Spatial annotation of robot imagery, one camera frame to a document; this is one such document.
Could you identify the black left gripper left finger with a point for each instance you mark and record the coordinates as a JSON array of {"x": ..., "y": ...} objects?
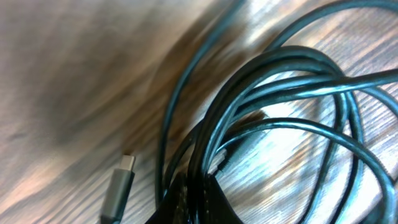
[{"x": 173, "y": 209}]

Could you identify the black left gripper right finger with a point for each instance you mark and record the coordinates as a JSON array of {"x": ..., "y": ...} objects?
[{"x": 217, "y": 208}]

